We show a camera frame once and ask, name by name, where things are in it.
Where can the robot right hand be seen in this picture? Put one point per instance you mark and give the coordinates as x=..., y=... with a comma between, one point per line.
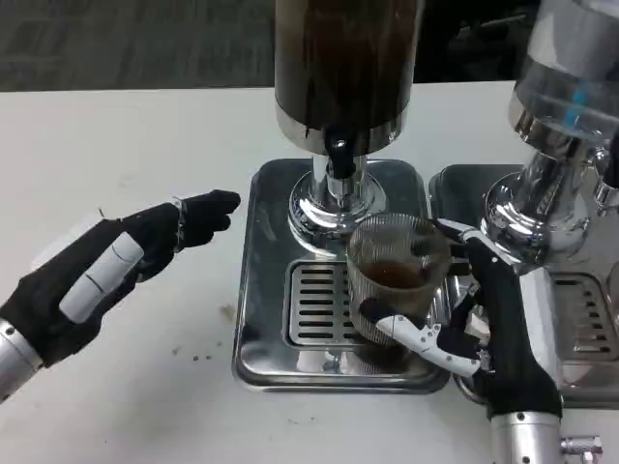
x=512, y=338

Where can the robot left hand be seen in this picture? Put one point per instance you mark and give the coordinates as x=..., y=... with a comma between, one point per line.
x=121, y=256

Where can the clear ribbed glass cup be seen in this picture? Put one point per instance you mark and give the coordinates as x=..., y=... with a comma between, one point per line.
x=392, y=270

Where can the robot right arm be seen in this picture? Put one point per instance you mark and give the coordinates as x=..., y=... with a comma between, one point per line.
x=527, y=440

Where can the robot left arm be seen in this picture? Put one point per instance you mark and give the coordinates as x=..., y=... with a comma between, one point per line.
x=14, y=357

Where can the steel slotted tray grid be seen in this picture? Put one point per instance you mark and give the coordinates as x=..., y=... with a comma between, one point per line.
x=582, y=309
x=319, y=304

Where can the steel drip tray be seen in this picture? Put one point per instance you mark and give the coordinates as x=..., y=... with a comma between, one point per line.
x=459, y=193
x=263, y=299

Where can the black dispenser tap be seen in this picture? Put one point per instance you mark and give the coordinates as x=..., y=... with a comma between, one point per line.
x=341, y=152
x=610, y=179

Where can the clear drink dispenser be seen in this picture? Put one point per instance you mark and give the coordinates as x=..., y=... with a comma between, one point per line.
x=561, y=96

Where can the dark drink dispenser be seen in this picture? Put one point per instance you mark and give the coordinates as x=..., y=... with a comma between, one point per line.
x=343, y=63

